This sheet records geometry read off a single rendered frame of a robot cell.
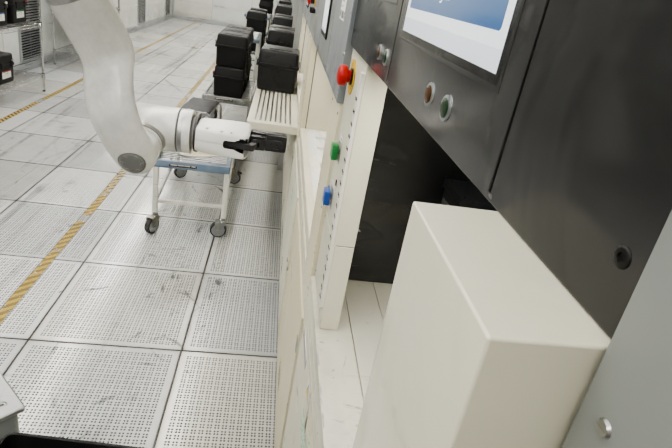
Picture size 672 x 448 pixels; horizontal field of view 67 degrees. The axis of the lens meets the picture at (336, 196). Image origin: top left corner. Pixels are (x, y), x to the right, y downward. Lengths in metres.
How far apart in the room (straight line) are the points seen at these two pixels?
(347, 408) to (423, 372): 0.66
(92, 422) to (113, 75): 1.41
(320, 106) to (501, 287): 2.22
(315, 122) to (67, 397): 1.51
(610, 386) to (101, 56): 0.85
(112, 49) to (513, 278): 0.79
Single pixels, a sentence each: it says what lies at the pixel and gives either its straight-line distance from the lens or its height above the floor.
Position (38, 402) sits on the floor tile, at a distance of 2.17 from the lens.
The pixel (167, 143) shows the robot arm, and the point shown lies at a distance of 0.99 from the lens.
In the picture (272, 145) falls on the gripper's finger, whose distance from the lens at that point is 0.99.
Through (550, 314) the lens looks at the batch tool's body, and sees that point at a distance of 0.22.
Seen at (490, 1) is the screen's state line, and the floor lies 1.51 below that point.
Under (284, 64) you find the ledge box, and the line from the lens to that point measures 3.33.
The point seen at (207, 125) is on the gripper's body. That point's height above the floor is 1.22.
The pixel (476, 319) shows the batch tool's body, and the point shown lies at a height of 1.40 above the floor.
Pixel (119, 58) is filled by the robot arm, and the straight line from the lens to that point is 0.93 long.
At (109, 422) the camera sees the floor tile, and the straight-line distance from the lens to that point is 2.06.
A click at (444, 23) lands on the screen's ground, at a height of 1.49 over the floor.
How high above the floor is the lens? 1.51
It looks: 23 degrees down
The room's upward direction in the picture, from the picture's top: 10 degrees clockwise
